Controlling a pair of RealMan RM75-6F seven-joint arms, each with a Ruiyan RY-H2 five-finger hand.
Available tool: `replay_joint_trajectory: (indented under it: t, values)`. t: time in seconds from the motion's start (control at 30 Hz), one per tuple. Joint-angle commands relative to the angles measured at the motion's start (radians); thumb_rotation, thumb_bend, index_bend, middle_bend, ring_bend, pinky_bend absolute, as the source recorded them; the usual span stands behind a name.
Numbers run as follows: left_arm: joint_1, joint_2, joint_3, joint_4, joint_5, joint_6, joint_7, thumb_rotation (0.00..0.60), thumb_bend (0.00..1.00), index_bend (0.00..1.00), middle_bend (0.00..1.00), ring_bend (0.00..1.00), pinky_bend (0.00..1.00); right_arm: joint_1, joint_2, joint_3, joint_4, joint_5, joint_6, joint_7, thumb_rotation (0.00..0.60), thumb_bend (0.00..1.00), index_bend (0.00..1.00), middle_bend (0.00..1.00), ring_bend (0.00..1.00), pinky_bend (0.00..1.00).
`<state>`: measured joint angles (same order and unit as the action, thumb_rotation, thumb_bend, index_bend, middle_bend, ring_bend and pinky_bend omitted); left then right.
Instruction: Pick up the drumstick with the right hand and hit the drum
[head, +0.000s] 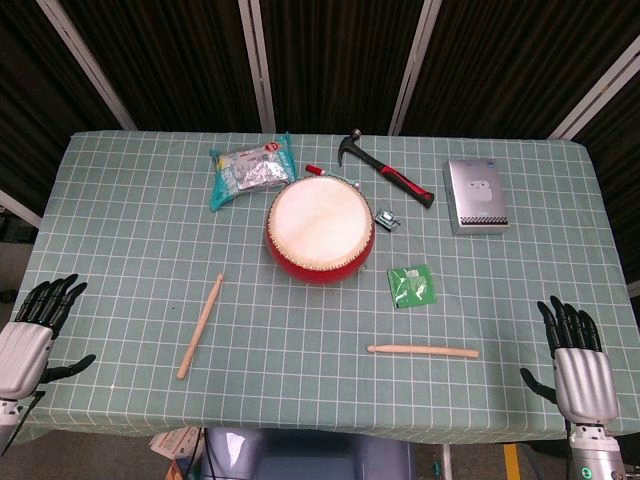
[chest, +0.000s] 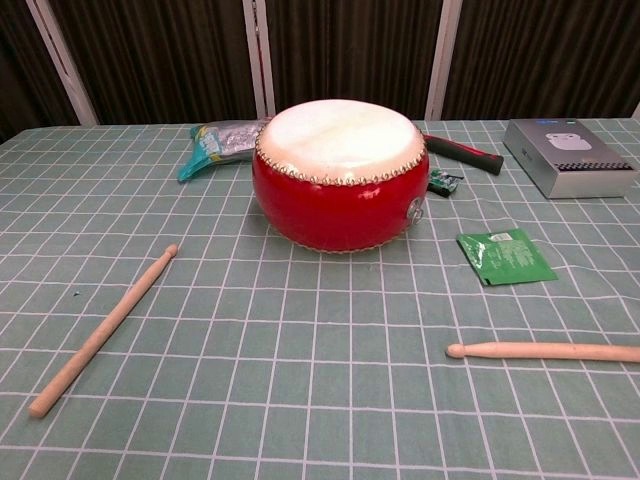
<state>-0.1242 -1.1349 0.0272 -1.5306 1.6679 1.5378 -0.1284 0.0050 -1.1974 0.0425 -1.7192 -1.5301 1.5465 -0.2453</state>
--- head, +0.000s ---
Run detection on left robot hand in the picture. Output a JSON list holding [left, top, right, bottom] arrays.
[[0, 273, 97, 401]]

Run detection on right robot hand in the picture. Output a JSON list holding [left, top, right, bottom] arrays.
[[519, 295, 621, 426]]

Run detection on wooden drumstick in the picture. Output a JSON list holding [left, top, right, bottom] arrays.
[[366, 343, 480, 360], [176, 272, 225, 380]]

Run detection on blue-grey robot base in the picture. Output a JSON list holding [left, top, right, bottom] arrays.
[[199, 427, 416, 480]]

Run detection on green grid cutting mat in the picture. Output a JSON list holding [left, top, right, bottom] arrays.
[[3, 130, 640, 447]]

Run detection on red drum with white skin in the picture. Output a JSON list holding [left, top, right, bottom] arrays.
[[264, 175, 376, 287]]

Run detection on cardboard box with print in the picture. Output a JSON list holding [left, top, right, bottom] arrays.
[[149, 426, 205, 480]]

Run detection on green sachet packet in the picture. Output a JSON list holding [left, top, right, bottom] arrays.
[[387, 264, 438, 311]]

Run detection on silver earbuds box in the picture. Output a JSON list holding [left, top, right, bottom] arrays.
[[441, 158, 512, 237]]

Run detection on small metal binder clip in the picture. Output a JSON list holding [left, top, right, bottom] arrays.
[[375, 208, 402, 232]]

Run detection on black and red claw hammer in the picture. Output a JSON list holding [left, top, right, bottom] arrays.
[[337, 128, 436, 210]]

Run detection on teal snack package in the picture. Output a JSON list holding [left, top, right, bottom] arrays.
[[208, 131, 299, 213]]

